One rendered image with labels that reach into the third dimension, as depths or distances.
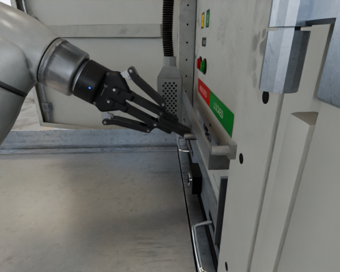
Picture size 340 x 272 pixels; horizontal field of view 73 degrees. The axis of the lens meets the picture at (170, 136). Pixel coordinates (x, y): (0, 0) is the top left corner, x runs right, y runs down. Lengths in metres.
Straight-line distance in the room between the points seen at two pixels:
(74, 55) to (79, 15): 0.53
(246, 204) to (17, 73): 0.40
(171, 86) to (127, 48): 0.28
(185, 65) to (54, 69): 0.44
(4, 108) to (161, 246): 0.36
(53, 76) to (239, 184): 0.36
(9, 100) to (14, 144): 0.49
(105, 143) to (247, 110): 0.70
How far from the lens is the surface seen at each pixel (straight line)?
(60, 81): 0.45
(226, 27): 0.39
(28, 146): 0.93
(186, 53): 0.76
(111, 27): 0.88
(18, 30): 0.46
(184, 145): 0.82
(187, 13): 0.76
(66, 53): 0.45
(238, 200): 0.19
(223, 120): 0.38
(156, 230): 0.50
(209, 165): 0.31
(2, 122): 0.47
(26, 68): 0.46
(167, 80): 0.65
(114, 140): 0.82
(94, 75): 0.44
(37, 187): 0.69
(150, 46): 0.85
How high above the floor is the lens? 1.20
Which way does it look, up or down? 23 degrees down
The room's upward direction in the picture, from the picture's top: straight up
